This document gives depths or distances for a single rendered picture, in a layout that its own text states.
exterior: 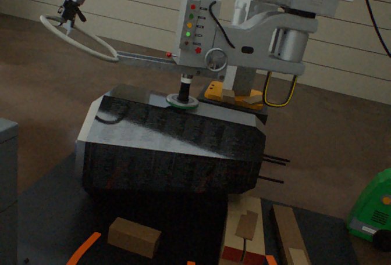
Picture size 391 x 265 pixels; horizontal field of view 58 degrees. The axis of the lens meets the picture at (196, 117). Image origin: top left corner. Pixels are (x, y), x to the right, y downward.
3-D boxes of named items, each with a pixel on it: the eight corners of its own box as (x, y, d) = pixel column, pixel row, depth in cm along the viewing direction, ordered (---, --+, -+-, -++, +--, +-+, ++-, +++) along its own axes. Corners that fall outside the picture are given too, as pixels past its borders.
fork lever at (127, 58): (217, 74, 241) (219, 67, 240) (226, 82, 224) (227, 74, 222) (115, 57, 223) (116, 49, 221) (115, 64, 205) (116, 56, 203)
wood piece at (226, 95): (221, 94, 296) (222, 88, 295) (232, 96, 297) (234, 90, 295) (221, 101, 278) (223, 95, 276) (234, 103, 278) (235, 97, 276)
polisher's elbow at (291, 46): (267, 54, 242) (275, 25, 236) (291, 57, 249) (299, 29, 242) (281, 60, 226) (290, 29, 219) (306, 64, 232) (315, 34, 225)
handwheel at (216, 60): (221, 70, 223) (226, 46, 218) (226, 74, 214) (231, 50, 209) (198, 67, 219) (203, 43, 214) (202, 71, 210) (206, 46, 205)
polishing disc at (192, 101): (162, 100, 225) (162, 99, 225) (173, 93, 245) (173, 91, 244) (192, 109, 221) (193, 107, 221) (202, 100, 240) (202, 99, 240)
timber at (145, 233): (106, 243, 217) (109, 227, 213) (116, 231, 228) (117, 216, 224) (152, 258, 212) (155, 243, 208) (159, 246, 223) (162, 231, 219)
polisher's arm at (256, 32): (285, 82, 255) (305, 14, 238) (301, 92, 235) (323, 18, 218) (188, 70, 236) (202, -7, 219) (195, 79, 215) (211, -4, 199)
